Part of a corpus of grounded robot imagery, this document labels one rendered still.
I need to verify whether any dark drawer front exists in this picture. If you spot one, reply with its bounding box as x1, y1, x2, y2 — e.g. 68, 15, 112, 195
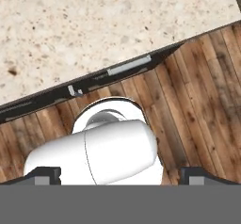
88, 40, 186, 90

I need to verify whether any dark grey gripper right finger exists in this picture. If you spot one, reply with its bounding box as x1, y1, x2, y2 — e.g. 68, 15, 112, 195
179, 166, 241, 186

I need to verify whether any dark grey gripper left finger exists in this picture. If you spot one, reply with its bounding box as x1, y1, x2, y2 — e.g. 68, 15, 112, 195
0, 166, 62, 186

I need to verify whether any white round object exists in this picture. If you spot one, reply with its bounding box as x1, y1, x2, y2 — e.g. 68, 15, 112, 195
23, 96, 165, 186

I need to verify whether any dark cupboard door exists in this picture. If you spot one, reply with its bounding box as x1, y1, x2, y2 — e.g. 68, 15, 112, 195
0, 76, 95, 125

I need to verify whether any small silver cupboard handle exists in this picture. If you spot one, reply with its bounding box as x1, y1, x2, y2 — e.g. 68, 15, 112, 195
68, 84, 84, 98

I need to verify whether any long silver drawer handle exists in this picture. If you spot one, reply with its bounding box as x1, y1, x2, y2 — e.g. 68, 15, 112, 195
106, 54, 153, 77

